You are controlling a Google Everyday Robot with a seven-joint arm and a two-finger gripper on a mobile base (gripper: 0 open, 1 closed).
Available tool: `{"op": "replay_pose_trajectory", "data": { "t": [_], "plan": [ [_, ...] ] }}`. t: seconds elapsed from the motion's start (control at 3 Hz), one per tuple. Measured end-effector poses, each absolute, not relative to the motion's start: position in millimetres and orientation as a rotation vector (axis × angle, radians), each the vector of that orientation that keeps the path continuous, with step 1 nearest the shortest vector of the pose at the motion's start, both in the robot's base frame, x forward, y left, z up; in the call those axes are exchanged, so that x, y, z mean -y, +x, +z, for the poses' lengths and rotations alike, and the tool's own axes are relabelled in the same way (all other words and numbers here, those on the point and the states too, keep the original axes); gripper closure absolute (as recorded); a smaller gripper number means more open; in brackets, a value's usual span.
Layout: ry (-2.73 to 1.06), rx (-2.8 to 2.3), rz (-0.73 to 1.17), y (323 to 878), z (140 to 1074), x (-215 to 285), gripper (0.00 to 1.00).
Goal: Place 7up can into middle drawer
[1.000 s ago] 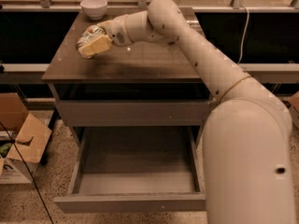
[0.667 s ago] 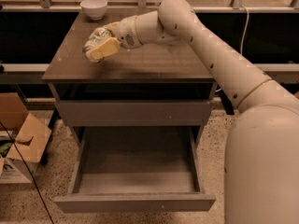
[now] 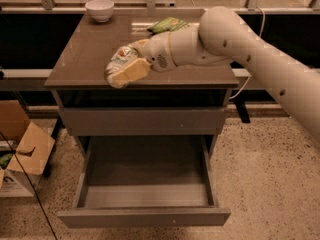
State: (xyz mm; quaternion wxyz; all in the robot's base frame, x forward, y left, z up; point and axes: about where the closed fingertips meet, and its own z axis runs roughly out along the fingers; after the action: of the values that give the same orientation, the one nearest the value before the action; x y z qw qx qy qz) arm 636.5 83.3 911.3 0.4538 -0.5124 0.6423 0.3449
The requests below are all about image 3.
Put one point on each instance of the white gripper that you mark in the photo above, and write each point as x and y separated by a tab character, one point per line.
157	53

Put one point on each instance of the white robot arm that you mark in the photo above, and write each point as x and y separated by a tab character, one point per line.
220	38

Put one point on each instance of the closed grey top drawer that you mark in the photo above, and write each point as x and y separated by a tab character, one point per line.
151	121

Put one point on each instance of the grey drawer cabinet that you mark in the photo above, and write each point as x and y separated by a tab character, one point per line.
77	80

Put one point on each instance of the white ceramic bowl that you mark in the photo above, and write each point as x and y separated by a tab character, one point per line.
100	10

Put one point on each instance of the open grey middle drawer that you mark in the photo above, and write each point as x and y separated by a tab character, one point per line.
145	181

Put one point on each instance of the open cardboard box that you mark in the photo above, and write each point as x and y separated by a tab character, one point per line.
25	150

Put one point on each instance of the crushed 7up can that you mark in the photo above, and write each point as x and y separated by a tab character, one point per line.
124	55

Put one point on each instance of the green chip bag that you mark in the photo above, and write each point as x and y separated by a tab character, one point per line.
168	24

